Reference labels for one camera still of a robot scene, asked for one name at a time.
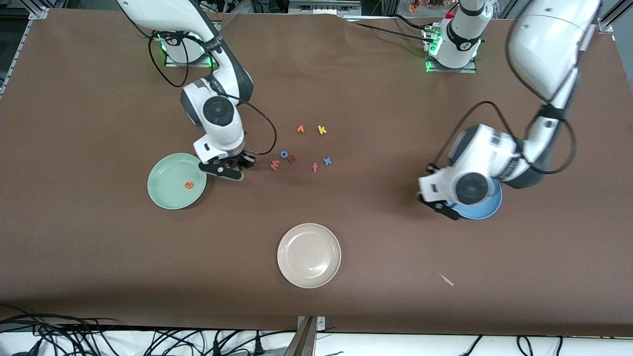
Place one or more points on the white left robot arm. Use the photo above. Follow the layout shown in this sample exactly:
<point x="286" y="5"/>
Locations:
<point x="544" y="49"/>

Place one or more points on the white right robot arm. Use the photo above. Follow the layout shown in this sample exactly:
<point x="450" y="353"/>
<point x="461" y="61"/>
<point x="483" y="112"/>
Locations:
<point x="217" y="111"/>

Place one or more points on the blue plate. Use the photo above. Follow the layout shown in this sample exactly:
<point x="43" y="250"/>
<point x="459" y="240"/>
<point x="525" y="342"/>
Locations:
<point x="487" y="205"/>

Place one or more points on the light green plate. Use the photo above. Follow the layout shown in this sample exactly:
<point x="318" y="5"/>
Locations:
<point x="170" y="173"/>

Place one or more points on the small white paper scrap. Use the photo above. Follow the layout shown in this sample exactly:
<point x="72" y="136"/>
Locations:
<point x="446" y="280"/>

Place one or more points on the beige plate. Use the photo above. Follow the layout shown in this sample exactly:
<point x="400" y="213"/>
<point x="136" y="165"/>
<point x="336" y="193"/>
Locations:
<point x="309" y="255"/>

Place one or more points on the brown table cover sheet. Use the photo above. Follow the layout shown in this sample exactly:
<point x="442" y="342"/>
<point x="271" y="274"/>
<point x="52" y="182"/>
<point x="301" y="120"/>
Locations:
<point x="99" y="247"/>

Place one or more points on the orange red background object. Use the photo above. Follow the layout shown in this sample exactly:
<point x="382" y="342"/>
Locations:
<point x="415" y="6"/>

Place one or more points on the metal background device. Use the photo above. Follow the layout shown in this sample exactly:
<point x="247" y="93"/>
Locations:
<point x="324" y="7"/>

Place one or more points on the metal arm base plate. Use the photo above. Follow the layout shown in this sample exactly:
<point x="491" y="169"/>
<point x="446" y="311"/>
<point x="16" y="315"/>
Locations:
<point x="170" y="63"/>
<point x="470" y="70"/>

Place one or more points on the aluminium bracket at table edge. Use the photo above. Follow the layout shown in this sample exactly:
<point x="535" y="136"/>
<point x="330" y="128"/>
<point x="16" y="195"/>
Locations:
<point x="306" y="341"/>

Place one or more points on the aluminium frame rail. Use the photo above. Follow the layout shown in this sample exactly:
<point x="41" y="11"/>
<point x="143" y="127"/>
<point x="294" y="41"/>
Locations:
<point x="22" y="44"/>
<point x="607" y="22"/>

